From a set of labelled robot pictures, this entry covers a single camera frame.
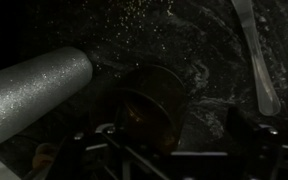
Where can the brown glass cup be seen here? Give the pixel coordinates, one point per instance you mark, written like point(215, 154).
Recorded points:
point(157, 106)

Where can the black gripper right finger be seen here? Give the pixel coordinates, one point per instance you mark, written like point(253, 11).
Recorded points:
point(242, 120)

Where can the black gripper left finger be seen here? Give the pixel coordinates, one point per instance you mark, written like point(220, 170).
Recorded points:
point(122, 116)

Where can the flat metal spoon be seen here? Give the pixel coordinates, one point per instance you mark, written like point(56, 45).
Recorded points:
point(260, 70)

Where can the silver glitter cylinder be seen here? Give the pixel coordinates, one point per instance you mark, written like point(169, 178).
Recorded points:
point(30, 96)

